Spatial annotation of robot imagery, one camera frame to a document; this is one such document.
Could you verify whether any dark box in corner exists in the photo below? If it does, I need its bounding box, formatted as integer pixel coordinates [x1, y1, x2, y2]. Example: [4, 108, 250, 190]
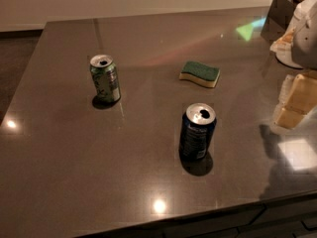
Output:
[261, 0, 297, 43]

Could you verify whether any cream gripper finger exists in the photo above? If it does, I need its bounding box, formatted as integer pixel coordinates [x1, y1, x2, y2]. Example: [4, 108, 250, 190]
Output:
[272, 70, 317, 129]

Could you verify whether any dark blue soda can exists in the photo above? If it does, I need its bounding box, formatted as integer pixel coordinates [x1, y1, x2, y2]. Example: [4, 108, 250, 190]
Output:
[179, 103, 217, 161]

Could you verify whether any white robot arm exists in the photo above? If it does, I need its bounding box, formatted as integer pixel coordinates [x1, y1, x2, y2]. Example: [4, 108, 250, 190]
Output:
[270, 0, 317, 129]

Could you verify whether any green and yellow sponge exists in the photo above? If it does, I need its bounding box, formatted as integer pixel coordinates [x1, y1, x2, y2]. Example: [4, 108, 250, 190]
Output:
[179, 61, 220, 88]

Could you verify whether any green soda can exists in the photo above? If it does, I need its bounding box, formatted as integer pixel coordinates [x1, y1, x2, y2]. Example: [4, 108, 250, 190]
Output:
[90, 55, 121, 103]

